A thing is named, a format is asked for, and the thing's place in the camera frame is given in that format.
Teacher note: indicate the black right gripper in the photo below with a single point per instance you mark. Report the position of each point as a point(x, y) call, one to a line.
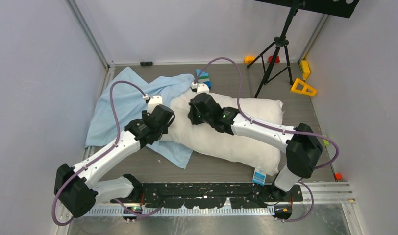
point(195, 119)

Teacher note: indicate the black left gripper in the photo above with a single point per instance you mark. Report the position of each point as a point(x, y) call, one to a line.
point(144, 115)

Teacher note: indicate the light blue green pillowcase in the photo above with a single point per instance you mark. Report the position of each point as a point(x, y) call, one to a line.
point(128, 102)

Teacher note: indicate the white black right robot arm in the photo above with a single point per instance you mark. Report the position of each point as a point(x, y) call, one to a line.
point(300, 144)

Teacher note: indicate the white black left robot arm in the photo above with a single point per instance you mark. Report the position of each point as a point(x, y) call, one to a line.
point(79, 187)

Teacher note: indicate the orange toy block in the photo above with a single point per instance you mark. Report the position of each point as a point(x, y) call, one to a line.
point(249, 59)

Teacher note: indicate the red toy block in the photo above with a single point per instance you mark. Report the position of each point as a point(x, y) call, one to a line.
point(276, 60)

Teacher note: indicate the yellow triangular toy block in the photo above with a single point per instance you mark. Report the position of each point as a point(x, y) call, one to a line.
point(301, 87)

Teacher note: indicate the yellow rectangular toy block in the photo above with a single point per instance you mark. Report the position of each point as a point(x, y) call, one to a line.
point(305, 69)

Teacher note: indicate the lime green toy block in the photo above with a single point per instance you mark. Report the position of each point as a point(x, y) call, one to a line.
point(325, 141)

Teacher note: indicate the small orange red block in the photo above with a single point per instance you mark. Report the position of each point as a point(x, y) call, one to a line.
point(338, 177)

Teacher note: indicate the black overhead panel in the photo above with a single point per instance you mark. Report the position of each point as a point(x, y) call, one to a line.
point(339, 8)

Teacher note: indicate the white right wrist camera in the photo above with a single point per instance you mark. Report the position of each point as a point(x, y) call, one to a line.
point(198, 88)

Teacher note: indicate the small black wall clip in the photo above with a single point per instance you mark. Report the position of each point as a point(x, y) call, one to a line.
point(146, 63)

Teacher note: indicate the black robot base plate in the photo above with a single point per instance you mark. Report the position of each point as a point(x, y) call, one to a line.
point(209, 195)

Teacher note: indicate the black camera tripod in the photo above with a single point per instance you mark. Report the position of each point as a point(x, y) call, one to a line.
point(279, 43)

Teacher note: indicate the white slotted cable duct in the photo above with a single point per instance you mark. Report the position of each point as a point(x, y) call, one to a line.
point(115, 210)

